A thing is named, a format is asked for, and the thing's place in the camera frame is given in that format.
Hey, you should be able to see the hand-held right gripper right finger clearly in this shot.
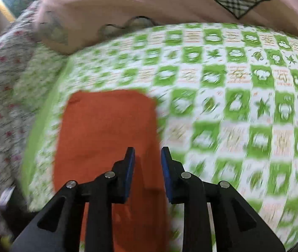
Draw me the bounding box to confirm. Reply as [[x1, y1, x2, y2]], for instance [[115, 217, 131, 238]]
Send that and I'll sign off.
[[161, 146, 287, 252]]

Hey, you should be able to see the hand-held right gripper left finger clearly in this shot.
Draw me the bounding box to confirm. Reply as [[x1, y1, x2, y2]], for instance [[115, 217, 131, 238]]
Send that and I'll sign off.
[[9, 147, 136, 252]]

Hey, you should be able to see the orange knit sweater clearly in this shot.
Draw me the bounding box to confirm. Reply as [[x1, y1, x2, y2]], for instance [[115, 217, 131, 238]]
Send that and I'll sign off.
[[53, 89, 173, 252]]

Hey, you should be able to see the green checkered bed sheet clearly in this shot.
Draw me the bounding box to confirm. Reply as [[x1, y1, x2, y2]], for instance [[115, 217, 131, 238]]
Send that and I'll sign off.
[[20, 22, 298, 252]]

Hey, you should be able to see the green checkered pillow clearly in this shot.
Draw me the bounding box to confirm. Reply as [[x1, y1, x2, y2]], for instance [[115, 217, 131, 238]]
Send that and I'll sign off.
[[12, 45, 69, 116]]

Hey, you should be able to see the pink duvet with plaid hearts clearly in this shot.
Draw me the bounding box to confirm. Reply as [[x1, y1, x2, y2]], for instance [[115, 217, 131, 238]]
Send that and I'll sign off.
[[32, 0, 298, 55]]

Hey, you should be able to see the yellow bar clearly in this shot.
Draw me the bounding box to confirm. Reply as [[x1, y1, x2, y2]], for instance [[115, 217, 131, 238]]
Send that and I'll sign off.
[[0, 0, 17, 22]]

